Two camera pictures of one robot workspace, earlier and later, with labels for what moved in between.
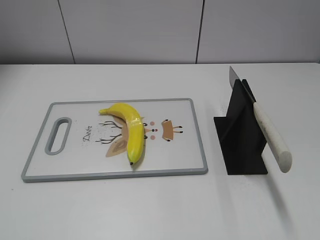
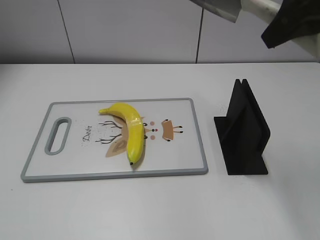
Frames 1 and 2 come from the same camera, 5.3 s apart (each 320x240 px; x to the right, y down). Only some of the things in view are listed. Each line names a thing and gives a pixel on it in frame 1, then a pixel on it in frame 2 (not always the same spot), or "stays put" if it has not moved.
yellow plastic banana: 135,130 stays put
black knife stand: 240,134 stays put
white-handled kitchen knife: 278,149 → 229,10
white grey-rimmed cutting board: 95,146 stays put
